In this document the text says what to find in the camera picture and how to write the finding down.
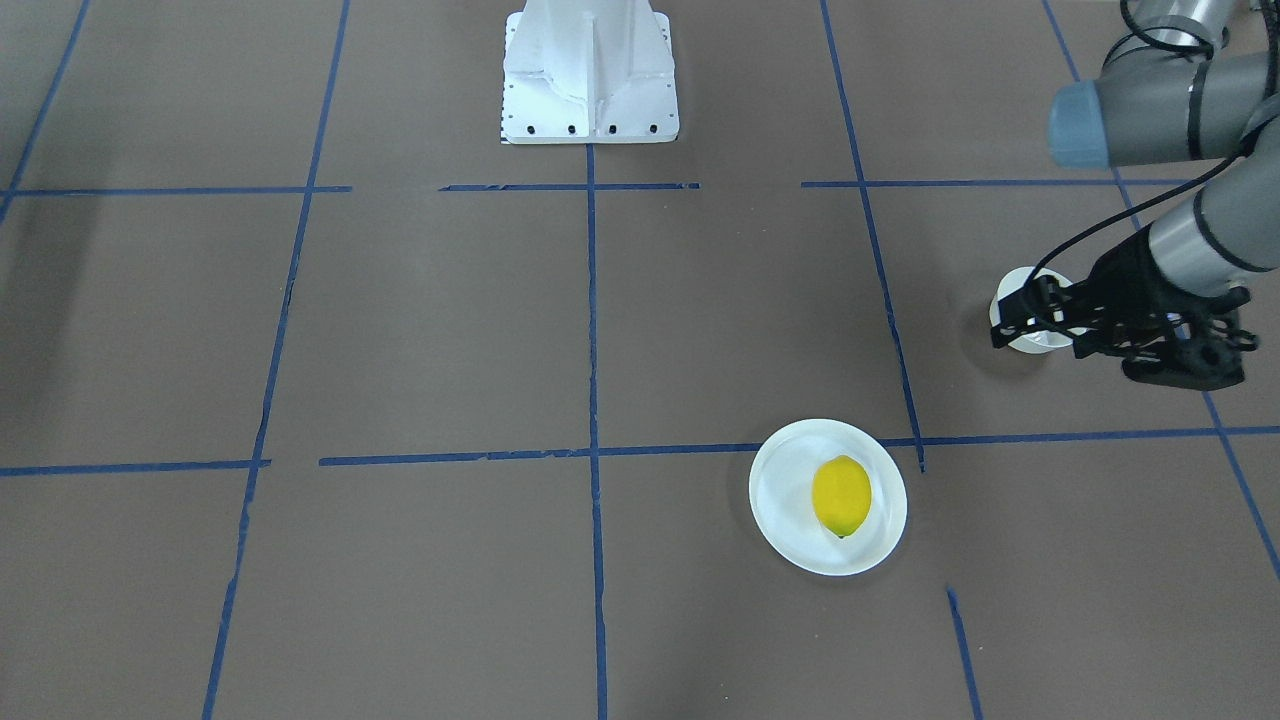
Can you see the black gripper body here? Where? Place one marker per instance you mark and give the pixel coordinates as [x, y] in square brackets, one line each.
[1128, 279]

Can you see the yellow lemon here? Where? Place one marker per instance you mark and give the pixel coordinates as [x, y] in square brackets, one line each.
[841, 495]

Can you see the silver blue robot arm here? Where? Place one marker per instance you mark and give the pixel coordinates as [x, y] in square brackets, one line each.
[1165, 94]

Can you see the white small bowl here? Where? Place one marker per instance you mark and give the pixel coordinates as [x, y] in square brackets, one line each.
[1040, 342]

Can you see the white round plate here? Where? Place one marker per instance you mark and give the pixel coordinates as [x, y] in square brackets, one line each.
[781, 484]

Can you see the white pedestal column base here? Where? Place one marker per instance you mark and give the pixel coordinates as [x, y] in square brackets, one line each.
[588, 72]

